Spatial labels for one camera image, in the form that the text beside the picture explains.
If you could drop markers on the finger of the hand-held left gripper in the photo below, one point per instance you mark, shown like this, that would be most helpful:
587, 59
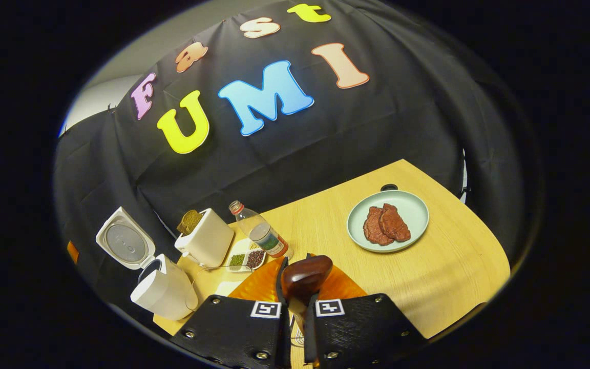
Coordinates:
72, 252

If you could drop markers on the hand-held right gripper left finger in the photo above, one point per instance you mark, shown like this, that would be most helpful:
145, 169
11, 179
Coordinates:
233, 328

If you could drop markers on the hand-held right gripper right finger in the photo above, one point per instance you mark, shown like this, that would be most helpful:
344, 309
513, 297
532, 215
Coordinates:
361, 328

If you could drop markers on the brown wooden spoon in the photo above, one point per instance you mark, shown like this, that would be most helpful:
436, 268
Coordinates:
305, 279

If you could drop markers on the white rice cooker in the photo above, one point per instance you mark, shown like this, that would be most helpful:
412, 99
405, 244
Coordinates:
164, 292

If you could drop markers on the divided dish of beans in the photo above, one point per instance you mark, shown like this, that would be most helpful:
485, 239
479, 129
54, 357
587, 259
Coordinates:
246, 259

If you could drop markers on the white toaster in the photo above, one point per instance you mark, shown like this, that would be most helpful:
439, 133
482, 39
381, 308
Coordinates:
210, 238

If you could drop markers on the clear plastic bottle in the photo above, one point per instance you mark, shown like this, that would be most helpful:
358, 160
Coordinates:
261, 230

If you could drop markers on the brown toast slice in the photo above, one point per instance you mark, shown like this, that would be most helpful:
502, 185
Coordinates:
190, 221

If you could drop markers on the pale green plate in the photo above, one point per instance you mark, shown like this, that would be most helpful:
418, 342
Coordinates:
413, 210

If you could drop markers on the black table grommet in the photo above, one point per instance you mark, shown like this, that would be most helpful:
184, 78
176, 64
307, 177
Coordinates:
389, 187

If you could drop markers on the white frame pole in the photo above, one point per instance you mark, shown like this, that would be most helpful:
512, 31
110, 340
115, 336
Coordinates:
463, 174

